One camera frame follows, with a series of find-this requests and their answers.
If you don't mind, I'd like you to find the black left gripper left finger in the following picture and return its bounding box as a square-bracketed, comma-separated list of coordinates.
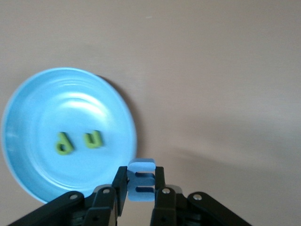
[9, 166, 129, 226]

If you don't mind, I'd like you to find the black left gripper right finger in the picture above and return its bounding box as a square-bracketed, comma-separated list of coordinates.
[150, 166, 253, 226]

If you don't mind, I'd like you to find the blue letter m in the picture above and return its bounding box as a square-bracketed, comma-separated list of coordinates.
[127, 158, 156, 202]

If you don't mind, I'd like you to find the green letter u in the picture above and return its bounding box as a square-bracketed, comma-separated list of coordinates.
[84, 130, 104, 149]

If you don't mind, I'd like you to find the green letter d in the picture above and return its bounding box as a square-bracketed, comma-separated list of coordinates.
[55, 131, 75, 156]

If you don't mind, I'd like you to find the blue plate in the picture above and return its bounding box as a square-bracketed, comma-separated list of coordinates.
[1, 67, 138, 204]

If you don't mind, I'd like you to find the brown table cover mat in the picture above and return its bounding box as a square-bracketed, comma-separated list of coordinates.
[0, 0, 301, 226]

